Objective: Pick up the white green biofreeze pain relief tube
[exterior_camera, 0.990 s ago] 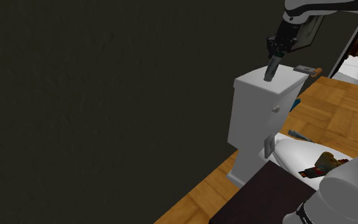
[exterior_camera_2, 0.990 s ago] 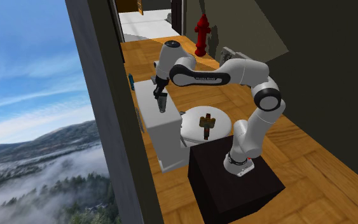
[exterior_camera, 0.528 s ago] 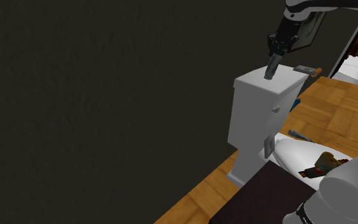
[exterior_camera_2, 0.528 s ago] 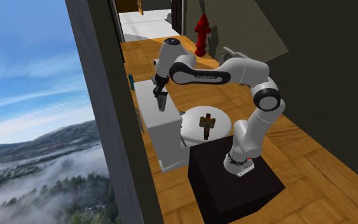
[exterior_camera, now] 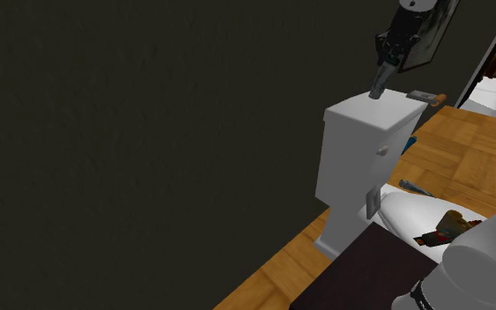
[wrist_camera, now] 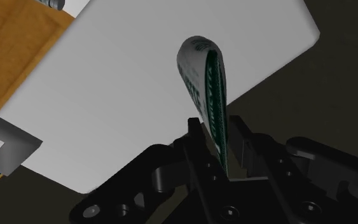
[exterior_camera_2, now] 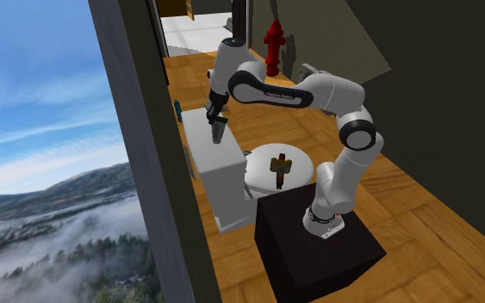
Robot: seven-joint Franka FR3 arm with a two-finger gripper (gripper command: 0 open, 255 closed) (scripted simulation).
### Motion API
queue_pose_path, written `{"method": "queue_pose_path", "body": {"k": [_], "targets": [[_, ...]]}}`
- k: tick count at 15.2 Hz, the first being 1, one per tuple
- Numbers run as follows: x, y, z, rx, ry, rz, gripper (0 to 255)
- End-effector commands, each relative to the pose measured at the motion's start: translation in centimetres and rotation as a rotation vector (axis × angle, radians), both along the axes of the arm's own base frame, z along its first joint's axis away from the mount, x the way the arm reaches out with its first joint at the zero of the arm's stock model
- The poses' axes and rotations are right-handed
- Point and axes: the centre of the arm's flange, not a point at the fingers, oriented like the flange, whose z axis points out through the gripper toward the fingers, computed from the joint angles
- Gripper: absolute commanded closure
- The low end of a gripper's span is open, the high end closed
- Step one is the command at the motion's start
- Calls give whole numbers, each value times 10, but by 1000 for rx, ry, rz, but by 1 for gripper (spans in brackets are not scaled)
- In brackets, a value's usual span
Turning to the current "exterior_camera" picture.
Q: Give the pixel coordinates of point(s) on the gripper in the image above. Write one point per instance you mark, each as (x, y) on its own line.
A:
(400, 34)

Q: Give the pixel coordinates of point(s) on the blue object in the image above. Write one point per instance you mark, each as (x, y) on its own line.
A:
(410, 144)

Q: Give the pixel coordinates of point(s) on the white toilet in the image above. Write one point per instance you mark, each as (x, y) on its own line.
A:
(350, 150)

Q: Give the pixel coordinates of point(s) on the door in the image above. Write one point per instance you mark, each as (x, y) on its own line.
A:
(484, 56)

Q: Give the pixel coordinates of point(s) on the grey slim tool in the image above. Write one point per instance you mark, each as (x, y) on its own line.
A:
(413, 187)

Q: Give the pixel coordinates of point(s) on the grey flat square plate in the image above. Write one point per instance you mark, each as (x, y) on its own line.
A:
(373, 202)

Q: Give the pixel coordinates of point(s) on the colourful toy figure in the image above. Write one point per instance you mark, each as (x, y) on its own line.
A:
(447, 227)

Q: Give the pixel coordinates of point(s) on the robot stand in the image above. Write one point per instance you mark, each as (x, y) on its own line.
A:
(359, 274)

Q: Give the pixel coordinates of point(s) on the dark framed wall picture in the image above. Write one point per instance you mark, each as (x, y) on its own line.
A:
(438, 36)

